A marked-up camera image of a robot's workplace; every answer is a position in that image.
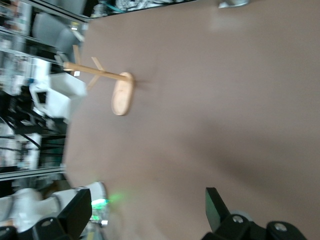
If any white faceted cup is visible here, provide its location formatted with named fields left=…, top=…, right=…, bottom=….
left=49, top=73, right=88, bottom=99

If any aluminium post with bracket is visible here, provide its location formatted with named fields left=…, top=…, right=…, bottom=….
left=217, top=0, right=250, bottom=9

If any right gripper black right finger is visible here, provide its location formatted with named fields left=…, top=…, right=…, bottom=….
left=201, top=186, right=309, bottom=240

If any grey office chair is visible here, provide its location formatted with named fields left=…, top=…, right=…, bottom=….
left=31, top=11, right=85, bottom=52

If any wooden cup rack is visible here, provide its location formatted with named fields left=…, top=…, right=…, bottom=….
left=62, top=44, right=137, bottom=117

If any aluminium frame shelving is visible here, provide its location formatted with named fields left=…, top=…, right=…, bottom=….
left=0, top=0, right=93, bottom=181

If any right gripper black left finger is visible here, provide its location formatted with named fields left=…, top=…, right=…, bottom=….
left=0, top=188, right=93, bottom=240

